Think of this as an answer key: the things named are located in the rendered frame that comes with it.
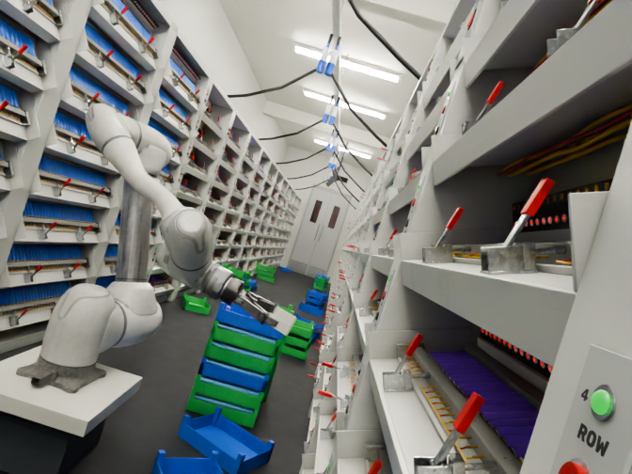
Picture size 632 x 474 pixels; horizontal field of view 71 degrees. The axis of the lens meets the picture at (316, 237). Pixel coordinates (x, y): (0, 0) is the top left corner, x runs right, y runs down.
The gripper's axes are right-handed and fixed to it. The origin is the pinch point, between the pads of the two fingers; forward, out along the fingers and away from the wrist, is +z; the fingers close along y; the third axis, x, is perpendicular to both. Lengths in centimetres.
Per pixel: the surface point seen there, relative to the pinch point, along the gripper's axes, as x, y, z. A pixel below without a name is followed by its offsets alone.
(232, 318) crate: -23, -65, -23
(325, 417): -26.4, -28.2, 26.4
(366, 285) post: 19.1, -30.2, 16.2
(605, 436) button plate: 24, 106, 13
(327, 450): -25.8, -3.7, 27.4
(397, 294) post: 23.1, 39.9, 15.1
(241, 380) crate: -45, -67, -6
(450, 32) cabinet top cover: 108, -26, -2
